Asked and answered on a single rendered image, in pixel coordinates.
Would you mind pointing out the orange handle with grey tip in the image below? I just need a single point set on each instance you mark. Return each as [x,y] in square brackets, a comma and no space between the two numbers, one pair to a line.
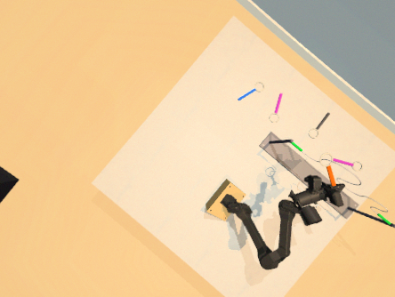
[330,174]

